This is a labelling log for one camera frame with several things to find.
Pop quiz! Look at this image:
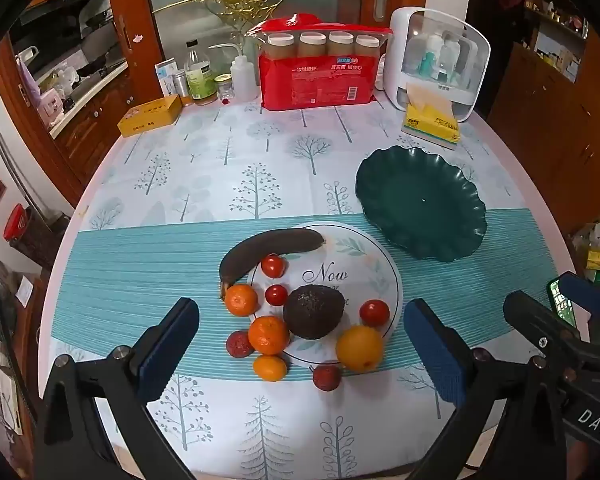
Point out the yellow tissue pack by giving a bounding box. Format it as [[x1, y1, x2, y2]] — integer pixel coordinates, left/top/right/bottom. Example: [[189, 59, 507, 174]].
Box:
[[401, 84, 462, 150]]

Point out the large yellow-orange orange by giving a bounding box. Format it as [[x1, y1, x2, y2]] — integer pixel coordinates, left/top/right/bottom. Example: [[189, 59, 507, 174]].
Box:
[[335, 325, 385, 373]]

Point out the dark red plum bottom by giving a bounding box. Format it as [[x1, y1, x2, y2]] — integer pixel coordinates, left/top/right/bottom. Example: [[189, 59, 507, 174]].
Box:
[[310, 364, 343, 392]]

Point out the small glass jar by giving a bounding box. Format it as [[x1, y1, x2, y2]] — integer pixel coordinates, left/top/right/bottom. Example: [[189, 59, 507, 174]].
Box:
[[214, 74, 235, 102]]

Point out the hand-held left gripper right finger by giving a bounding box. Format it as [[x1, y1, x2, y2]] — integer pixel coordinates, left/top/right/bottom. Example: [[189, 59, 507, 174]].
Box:
[[404, 298, 570, 480]]

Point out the dark green scalloped plate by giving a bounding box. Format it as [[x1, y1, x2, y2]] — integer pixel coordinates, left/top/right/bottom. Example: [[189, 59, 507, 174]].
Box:
[[355, 145, 488, 263]]

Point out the dark overripe banana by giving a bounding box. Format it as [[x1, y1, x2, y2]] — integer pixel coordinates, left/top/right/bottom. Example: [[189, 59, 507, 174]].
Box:
[[218, 228, 326, 301]]

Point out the blue and white small carton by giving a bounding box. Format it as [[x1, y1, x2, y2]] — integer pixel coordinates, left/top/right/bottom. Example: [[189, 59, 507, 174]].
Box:
[[154, 58, 179, 97]]

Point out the yellow rectangular box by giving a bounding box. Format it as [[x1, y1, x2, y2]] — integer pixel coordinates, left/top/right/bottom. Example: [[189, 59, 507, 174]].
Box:
[[116, 94, 183, 138]]

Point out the red lid container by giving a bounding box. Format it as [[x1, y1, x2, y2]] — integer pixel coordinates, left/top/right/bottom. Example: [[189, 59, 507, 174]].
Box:
[[3, 204, 43, 261]]

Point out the glass bottle with green label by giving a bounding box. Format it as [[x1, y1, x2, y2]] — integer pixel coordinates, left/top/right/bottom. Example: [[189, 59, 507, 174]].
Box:
[[185, 39, 218, 106]]

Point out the dark brown avocado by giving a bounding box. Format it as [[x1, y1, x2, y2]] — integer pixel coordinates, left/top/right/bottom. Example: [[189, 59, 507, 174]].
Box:
[[283, 284, 347, 341]]

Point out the small metal can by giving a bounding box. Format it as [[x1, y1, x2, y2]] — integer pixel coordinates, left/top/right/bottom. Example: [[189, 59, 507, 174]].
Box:
[[172, 71, 195, 107]]

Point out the red lychee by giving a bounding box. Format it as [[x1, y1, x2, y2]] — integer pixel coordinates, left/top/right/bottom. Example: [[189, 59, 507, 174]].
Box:
[[225, 330, 255, 359]]

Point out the tall wooden cabinet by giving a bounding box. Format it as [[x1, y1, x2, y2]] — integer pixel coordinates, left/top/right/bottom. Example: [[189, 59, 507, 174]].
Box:
[[486, 25, 600, 237]]

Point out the long grey metal rod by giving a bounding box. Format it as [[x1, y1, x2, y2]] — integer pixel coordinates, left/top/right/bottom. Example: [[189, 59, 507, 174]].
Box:
[[0, 99, 51, 223]]

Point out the red paper cup package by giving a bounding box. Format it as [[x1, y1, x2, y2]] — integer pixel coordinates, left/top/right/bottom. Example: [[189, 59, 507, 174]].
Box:
[[246, 12, 395, 111]]

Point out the green lit small screen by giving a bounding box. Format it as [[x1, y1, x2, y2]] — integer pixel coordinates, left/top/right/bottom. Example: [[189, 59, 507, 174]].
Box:
[[546, 277, 577, 328]]

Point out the wooden kitchen cabinet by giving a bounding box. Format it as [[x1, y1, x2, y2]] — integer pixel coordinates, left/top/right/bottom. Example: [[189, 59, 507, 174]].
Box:
[[50, 67, 137, 187]]

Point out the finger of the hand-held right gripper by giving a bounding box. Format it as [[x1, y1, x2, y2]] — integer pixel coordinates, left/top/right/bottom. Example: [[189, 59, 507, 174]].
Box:
[[503, 290, 582, 350], [559, 270, 600, 318]]

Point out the small orange tangerine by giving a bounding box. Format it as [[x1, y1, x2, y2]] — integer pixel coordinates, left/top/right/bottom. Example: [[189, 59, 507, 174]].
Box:
[[253, 355, 288, 382]]

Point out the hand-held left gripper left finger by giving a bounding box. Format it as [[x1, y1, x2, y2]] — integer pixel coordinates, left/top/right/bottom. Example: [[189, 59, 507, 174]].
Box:
[[30, 297, 201, 480]]

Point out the white storage case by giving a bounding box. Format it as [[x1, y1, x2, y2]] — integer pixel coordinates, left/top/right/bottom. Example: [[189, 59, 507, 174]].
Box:
[[382, 6, 492, 123]]

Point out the white squeeze bottle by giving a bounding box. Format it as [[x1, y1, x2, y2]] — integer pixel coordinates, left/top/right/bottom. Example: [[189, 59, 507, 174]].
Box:
[[209, 42, 259, 103]]

